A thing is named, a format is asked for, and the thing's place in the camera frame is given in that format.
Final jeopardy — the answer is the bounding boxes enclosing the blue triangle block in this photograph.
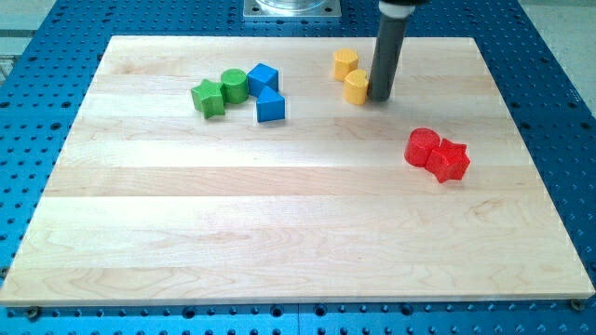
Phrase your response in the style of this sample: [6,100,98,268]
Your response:
[256,87,286,123]

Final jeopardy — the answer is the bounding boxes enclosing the green star block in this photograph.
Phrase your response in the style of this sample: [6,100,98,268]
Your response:
[191,79,225,119]

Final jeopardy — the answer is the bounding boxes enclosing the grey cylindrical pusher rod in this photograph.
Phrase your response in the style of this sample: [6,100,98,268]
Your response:
[368,0,419,101]

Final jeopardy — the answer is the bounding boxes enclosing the yellow heart block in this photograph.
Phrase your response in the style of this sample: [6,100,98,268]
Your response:
[343,69,369,105]

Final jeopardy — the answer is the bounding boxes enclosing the red star block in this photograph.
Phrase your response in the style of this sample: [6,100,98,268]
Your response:
[425,139,470,183]

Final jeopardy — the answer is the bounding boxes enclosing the yellow hexagon block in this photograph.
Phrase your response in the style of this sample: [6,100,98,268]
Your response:
[333,48,359,81]

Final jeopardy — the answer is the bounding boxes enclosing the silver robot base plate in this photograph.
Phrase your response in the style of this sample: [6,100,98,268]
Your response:
[243,0,342,19]

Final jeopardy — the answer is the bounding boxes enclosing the red cylinder block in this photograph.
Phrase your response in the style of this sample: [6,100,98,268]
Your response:
[404,127,440,167]

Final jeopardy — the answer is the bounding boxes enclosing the blue cube block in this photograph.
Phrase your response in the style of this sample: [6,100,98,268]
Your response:
[247,63,279,97]

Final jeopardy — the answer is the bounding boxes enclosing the light wooden board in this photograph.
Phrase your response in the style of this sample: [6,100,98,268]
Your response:
[1,35,594,306]

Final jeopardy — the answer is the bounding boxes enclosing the green cylinder block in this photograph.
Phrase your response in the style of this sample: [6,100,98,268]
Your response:
[221,68,249,104]

